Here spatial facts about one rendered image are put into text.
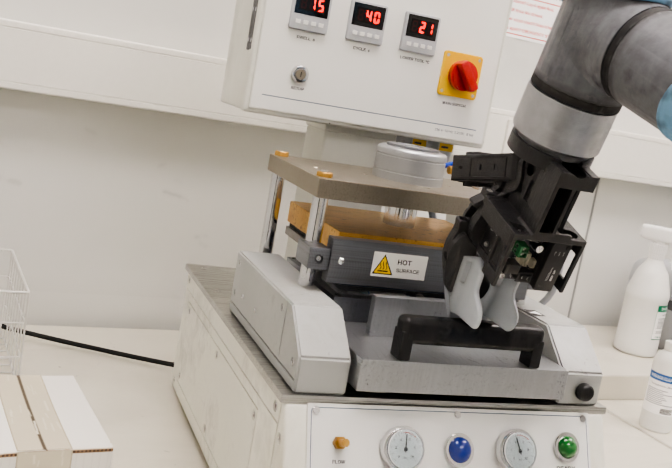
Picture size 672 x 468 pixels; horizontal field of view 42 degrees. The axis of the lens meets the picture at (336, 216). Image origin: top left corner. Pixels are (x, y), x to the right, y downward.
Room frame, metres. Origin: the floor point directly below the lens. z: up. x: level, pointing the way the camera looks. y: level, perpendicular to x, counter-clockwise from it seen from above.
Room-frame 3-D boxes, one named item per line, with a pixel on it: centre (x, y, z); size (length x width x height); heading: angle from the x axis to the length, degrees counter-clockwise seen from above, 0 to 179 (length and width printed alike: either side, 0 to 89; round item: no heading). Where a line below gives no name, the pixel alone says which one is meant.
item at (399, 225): (0.98, -0.08, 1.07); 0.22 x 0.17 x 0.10; 112
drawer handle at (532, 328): (0.80, -0.14, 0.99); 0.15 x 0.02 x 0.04; 112
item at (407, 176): (1.02, -0.08, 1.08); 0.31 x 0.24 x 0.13; 112
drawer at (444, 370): (0.92, -0.09, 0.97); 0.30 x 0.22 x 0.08; 22
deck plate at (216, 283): (1.01, -0.06, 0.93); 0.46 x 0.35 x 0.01; 22
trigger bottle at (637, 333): (1.67, -0.62, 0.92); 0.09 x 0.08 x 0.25; 71
